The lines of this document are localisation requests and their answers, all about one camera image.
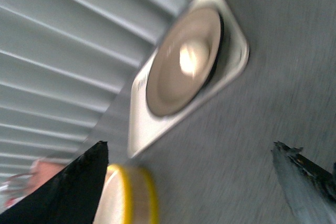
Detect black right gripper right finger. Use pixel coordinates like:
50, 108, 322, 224
272, 141, 335, 223

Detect grey pleated curtain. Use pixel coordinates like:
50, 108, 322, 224
1, 0, 191, 180

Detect wooden steamer yellow rims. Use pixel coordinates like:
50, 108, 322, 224
93, 164, 160, 223

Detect beige plate black rim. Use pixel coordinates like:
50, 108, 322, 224
146, 7, 224, 117

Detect red white background object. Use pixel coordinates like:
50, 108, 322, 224
1, 158, 66, 211

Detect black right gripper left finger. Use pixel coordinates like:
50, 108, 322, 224
1, 141, 109, 223

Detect cream rectangular tray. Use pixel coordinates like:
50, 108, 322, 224
128, 0, 249, 157

